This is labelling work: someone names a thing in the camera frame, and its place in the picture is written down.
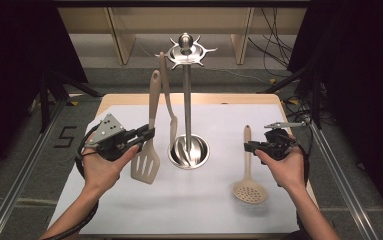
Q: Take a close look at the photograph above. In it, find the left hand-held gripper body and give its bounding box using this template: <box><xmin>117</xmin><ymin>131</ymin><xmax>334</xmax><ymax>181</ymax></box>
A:
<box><xmin>84</xmin><ymin>113</ymin><xmax>138</xmax><ymax>162</ymax></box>

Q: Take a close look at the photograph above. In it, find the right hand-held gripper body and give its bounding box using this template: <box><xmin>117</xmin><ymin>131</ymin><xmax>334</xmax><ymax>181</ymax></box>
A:
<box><xmin>262</xmin><ymin>121</ymin><xmax>307</xmax><ymax>161</ymax></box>

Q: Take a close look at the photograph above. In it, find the beige slotted spatula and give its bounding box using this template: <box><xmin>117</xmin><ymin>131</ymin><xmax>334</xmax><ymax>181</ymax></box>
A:
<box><xmin>130</xmin><ymin>69</ymin><xmax>162</xmax><ymax>185</ymax></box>

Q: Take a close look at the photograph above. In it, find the beige skimmer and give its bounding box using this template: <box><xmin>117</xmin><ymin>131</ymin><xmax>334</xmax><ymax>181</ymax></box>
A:
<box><xmin>232</xmin><ymin>124</ymin><xmax>269</xmax><ymax>205</ymax></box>

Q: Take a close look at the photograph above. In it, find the beige spoon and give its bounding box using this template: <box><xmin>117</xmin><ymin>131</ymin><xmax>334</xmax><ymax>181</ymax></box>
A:
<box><xmin>158</xmin><ymin>51</ymin><xmax>179</xmax><ymax>148</ymax></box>

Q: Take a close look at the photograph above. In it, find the steel utensil rack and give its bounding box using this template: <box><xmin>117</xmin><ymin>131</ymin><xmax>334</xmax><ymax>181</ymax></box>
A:
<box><xmin>155</xmin><ymin>32</ymin><xmax>219</xmax><ymax>170</ymax></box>

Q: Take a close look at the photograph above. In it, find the person's right hand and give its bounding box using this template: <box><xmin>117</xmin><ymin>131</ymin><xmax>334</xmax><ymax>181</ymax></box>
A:
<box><xmin>254</xmin><ymin>148</ymin><xmax>307</xmax><ymax>195</ymax></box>

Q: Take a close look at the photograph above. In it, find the person's left hand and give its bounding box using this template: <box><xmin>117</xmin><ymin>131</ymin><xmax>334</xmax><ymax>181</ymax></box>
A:
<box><xmin>82</xmin><ymin>144</ymin><xmax>140</xmax><ymax>198</ymax></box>

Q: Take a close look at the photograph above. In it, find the black metal stand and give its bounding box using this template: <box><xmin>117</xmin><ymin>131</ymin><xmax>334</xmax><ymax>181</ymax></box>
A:
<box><xmin>258</xmin><ymin>66</ymin><xmax>323</xmax><ymax>129</ymax></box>
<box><xmin>38</xmin><ymin>71</ymin><xmax>103</xmax><ymax>134</ymax></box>

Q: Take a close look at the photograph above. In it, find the white table sheet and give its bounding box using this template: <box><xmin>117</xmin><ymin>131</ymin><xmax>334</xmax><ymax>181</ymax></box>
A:
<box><xmin>47</xmin><ymin>103</ymin><xmax>301</xmax><ymax>236</ymax></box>

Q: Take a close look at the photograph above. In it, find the black curtain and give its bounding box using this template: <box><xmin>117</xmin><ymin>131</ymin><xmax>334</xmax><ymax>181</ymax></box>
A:
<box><xmin>287</xmin><ymin>0</ymin><xmax>383</xmax><ymax>228</ymax></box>
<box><xmin>0</xmin><ymin>0</ymin><xmax>90</xmax><ymax>188</ymax></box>

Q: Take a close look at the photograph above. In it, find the light wooden shelf unit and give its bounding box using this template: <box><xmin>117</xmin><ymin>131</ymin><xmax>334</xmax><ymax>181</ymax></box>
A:
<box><xmin>58</xmin><ymin>6</ymin><xmax>308</xmax><ymax>66</ymax></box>

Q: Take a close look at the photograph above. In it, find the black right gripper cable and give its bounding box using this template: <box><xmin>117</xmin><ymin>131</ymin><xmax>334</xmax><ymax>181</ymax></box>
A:
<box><xmin>292</xmin><ymin>139</ymin><xmax>312</xmax><ymax>236</ymax></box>

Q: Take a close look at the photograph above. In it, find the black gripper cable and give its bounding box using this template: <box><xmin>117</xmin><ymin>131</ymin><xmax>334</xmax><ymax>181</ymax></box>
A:
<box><xmin>42</xmin><ymin>123</ymin><xmax>101</xmax><ymax>240</ymax></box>
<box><xmin>292</xmin><ymin>139</ymin><xmax>312</xmax><ymax>236</ymax></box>

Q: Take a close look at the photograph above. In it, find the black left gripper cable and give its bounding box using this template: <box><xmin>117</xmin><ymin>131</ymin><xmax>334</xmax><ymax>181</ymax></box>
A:
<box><xmin>42</xmin><ymin>123</ymin><xmax>101</xmax><ymax>240</ymax></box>

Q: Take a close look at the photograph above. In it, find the thin white floor cable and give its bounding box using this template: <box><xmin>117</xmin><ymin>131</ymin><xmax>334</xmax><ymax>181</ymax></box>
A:
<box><xmin>192</xmin><ymin>66</ymin><xmax>270</xmax><ymax>85</ymax></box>

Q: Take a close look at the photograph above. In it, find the aluminium floor rail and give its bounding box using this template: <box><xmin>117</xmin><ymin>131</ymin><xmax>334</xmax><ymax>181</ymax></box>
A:
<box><xmin>0</xmin><ymin>99</ymin><xmax>67</xmax><ymax>240</ymax></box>
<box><xmin>308</xmin><ymin>123</ymin><xmax>380</xmax><ymax>240</ymax></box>

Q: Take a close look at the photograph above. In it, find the bundle of black floor cables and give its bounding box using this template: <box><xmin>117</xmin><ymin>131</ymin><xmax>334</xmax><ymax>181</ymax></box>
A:
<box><xmin>247</xmin><ymin>8</ymin><xmax>300</xmax><ymax>79</ymax></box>

